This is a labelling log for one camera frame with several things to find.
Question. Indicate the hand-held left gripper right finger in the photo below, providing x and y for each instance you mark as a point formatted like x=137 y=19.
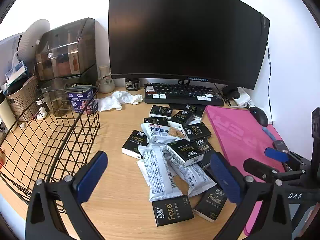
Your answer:
x=225 y=177

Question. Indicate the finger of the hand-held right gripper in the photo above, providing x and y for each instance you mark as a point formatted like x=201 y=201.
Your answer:
x=257 y=167
x=276 y=154

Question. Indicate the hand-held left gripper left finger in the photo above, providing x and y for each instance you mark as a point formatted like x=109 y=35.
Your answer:
x=92 y=177

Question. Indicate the pile of black tissue packets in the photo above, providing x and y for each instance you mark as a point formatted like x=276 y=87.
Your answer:
x=185 y=152

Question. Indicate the white snack packet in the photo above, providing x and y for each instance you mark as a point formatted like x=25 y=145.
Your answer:
x=157 y=175
x=192 y=177
x=157 y=132

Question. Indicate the white cylinder container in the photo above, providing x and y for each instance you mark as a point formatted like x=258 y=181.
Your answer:
x=7 y=115

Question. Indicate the blue grey utility knife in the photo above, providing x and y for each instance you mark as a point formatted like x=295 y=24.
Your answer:
x=280 y=145

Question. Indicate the black computer mouse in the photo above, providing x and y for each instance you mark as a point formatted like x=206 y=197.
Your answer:
x=260 y=116

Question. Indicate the pink mouse pad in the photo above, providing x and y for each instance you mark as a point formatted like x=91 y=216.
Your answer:
x=230 y=135

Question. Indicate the white power strip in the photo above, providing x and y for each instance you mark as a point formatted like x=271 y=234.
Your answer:
x=241 y=98

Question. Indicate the blue tin can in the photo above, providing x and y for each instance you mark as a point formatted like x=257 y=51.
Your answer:
x=82 y=102

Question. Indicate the white textured paper towel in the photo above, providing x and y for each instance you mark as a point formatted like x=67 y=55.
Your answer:
x=110 y=102

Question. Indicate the black power adapter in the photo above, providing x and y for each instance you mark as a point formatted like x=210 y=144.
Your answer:
x=230 y=91

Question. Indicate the clear glass jar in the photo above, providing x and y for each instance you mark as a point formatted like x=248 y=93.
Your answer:
x=56 y=100

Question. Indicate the white crumpled tissue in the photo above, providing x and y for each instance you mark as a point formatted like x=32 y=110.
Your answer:
x=136 y=99

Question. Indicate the small beige ceramic vase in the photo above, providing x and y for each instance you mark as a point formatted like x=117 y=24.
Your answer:
x=106 y=85

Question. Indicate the black mechanical keyboard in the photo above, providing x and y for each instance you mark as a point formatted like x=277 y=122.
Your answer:
x=185 y=92

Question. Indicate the black glass jar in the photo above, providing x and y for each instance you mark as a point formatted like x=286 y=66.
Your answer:
x=132 y=84

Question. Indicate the brown woven basket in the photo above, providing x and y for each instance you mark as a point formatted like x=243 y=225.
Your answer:
x=22 y=100

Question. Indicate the smoky acrylic storage box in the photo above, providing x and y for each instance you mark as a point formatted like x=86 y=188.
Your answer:
x=65 y=55

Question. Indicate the blue white packet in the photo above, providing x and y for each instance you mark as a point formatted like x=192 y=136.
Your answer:
x=16 y=72

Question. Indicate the white round ribbed disc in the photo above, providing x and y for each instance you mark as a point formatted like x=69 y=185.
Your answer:
x=30 y=40

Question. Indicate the black curved computer monitor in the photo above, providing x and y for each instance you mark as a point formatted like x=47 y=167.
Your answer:
x=187 y=30

